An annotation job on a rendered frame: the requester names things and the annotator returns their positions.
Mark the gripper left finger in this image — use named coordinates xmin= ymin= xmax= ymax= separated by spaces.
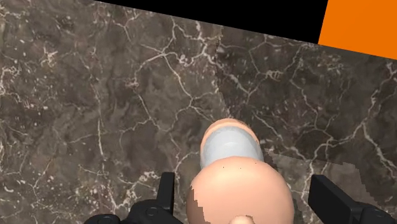
xmin=83 ymin=171 xmax=183 ymax=224

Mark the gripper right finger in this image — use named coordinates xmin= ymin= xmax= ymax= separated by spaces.
xmin=307 ymin=174 xmax=397 ymax=224

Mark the peach and grey figure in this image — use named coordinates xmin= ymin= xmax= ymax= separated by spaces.
xmin=185 ymin=118 xmax=295 ymax=224

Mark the orange robot stand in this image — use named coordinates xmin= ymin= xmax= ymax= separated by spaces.
xmin=317 ymin=0 xmax=397 ymax=60

